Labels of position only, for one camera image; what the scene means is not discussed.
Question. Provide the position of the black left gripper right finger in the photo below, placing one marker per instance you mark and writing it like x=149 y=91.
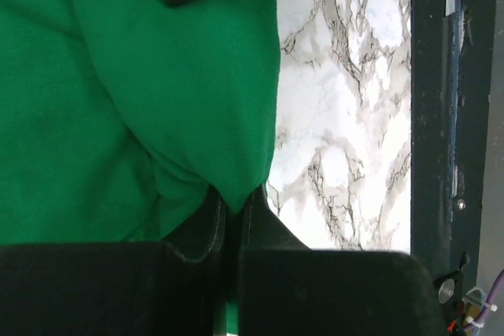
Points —
x=286 y=288

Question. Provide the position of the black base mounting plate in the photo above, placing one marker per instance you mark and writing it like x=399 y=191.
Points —
x=452 y=53

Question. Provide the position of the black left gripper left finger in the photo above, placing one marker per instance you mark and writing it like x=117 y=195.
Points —
x=169 y=287

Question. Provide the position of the green t shirt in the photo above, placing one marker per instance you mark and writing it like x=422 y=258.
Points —
x=118 y=116

